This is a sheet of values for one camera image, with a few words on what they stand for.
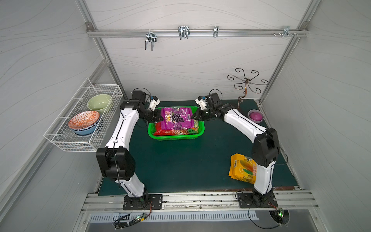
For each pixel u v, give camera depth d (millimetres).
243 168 799
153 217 701
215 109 735
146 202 664
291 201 754
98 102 728
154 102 764
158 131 920
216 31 729
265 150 506
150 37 783
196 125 982
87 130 570
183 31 762
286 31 765
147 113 689
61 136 580
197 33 780
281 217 712
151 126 931
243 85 902
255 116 1034
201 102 820
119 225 684
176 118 822
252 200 718
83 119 634
